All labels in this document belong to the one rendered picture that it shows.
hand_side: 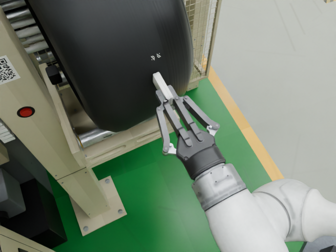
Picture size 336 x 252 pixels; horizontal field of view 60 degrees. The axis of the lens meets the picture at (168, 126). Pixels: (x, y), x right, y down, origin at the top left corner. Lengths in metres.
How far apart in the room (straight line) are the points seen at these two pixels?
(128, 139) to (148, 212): 0.86
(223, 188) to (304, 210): 0.17
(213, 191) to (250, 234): 0.09
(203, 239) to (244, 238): 1.25
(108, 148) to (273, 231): 0.62
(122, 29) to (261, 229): 0.44
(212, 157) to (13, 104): 0.55
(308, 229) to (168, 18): 0.49
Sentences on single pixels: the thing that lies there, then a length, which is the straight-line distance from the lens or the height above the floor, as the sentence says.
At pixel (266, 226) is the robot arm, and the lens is 0.53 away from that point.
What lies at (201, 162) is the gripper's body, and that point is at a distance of 0.53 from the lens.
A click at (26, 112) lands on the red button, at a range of 0.88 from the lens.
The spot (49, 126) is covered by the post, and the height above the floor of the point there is 0.96.
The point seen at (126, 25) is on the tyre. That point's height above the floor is 1.34.
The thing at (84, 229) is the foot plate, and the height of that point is 0.02.
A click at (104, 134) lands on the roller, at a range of 0.95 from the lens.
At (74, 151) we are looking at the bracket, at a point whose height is 0.95.
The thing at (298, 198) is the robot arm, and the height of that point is 1.18.
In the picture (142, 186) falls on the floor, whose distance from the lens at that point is 1.83.
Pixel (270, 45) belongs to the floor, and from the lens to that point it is 2.66.
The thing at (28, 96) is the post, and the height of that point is 1.11.
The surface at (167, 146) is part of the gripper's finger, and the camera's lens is 0.56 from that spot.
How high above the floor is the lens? 1.72
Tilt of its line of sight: 58 degrees down
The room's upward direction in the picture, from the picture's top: straight up
